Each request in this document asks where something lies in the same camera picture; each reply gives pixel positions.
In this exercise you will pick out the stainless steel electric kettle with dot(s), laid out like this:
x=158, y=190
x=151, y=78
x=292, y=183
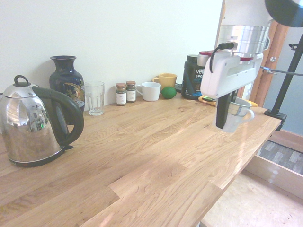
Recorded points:
x=26, y=123

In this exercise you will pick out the spice jar with dark contents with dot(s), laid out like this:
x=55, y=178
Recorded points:
x=131, y=92

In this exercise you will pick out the black round lamp head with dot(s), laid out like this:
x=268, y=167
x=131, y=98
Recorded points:
x=284, y=11

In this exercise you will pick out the black protein powder tub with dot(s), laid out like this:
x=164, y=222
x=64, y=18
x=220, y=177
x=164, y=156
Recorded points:
x=191, y=80

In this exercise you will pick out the dark blue floral vase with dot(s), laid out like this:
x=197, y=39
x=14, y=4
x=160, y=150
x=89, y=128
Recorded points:
x=66, y=80

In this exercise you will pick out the plain white mug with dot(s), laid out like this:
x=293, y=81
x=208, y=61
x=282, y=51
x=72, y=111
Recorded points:
x=151, y=91

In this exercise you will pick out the white mug with grey stripes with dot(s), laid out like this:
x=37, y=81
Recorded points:
x=236, y=118

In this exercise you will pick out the grey wrist camera, red mount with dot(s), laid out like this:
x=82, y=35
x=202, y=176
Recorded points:
x=204, y=59

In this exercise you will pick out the light wooden drawer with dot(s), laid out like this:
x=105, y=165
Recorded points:
x=260, y=201

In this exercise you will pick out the black camera stand pole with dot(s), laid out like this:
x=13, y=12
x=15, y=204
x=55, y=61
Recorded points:
x=287, y=75

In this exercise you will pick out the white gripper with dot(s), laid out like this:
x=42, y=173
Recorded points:
x=227, y=75

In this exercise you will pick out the yellow banana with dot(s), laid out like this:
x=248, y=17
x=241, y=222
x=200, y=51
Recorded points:
x=205, y=98

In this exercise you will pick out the green lime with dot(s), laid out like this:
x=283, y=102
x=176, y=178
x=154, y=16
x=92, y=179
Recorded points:
x=168, y=92

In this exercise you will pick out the spice jar with light label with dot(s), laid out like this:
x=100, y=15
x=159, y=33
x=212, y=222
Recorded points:
x=121, y=94

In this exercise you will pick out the thin metal rod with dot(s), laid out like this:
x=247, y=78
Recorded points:
x=284, y=72

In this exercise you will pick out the clear drinking glass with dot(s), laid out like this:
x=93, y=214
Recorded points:
x=94, y=98

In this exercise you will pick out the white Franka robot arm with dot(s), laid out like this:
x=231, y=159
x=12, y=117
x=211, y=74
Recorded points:
x=248, y=35

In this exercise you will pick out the black kettle base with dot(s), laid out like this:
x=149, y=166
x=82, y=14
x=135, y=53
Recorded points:
x=52, y=158

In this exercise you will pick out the black table clamp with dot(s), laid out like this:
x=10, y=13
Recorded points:
x=278, y=117

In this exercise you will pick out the wooden door frame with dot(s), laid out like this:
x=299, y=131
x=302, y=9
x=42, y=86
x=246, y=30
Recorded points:
x=272, y=78

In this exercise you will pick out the yellow mug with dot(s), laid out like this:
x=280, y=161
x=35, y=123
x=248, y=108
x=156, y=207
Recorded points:
x=168, y=80

